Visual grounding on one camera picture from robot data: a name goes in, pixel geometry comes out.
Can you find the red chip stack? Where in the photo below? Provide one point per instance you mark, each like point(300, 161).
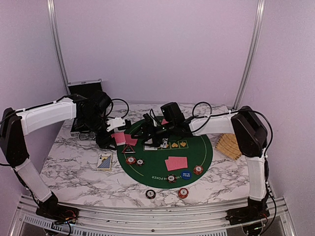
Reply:
point(131, 160)
point(198, 170)
point(183, 193)

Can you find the red chip stack front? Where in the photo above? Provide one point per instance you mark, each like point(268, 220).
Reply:
point(183, 193)

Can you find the left aluminium frame post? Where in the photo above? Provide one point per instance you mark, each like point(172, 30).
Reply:
point(57, 43)

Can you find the aluminium frame post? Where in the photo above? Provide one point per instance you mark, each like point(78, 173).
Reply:
point(57, 43)
point(258, 21)

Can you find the woven bamboo tray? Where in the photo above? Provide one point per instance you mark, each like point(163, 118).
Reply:
point(228, 146)

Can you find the round green poker mat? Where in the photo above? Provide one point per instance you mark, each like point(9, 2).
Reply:
point(198, 151)

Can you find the dealt red card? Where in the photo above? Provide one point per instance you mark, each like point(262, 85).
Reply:
point(130, 141)
point(164, 122)
point(173, 164)

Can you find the right aluminium frame post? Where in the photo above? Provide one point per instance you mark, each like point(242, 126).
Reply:
point(258, 21)

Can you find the blue small blind button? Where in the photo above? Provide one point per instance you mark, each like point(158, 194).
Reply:
point(186, 175)

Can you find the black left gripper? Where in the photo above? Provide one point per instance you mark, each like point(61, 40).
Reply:
point(103, 141)

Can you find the blue card box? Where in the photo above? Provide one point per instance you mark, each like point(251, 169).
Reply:
point(104, 162)

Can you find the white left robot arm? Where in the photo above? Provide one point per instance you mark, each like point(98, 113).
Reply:
point(16, 124)

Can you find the front aluminium rail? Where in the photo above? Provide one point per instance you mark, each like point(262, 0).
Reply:
point(199, 220)

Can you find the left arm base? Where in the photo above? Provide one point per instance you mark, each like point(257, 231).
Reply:
point(59, 213)

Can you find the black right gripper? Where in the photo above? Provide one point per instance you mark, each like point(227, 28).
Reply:
point(150, 126)

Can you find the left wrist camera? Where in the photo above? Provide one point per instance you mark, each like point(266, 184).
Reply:
point(115, 123)

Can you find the red backed card deck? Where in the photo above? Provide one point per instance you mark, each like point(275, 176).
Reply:
point(119, 138)

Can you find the dealt red card top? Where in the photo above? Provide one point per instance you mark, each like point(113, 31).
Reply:
point(164, 122)

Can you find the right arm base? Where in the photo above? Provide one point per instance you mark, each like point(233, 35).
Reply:
point(245, 214)

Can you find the dark chip stack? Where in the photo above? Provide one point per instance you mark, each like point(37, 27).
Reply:
point(150, 194)
point(171, 178)

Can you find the aluminium poker case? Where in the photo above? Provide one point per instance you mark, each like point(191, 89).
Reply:
point(86, 89)

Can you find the triangular all in button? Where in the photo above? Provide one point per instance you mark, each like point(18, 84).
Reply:
point(128, 149)

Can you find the dark hundred chip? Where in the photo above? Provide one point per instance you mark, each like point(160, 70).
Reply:
point(140, 162)

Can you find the dealt red card front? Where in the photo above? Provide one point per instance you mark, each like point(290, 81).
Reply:
point(173, 164)

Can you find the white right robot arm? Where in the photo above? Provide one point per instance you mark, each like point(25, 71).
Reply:
point(250, 132)

